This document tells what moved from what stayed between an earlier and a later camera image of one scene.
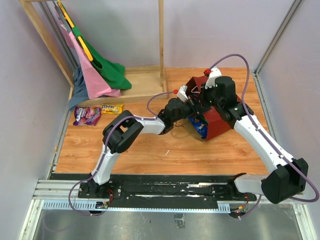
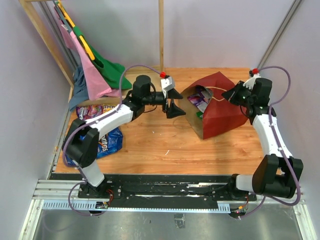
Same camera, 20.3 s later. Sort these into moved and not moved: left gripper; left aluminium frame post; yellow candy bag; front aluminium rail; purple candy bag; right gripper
Moved: left gripper; right gripper
Not moved: front aluminium rail; yellow candy bag; purple candy bag; left aluminium frame post
